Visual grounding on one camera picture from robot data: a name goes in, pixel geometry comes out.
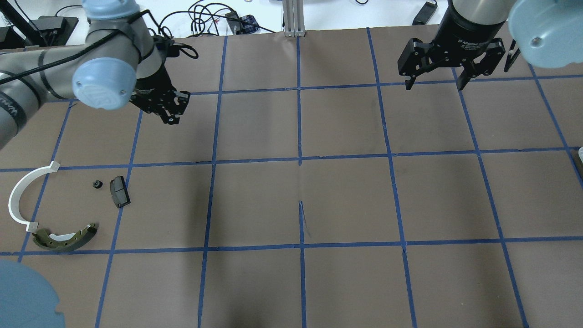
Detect black power adapter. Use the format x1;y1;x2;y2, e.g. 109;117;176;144
412;0;439;26

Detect black brake pad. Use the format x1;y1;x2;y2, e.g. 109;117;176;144
110;176;131;208

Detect olive green brake shoe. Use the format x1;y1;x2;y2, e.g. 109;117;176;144
32;222;99;253

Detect aluminium frame post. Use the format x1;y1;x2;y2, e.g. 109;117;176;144
281;0;306;37

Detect white curved plastic bracket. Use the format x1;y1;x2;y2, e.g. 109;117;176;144
8;161;61;233

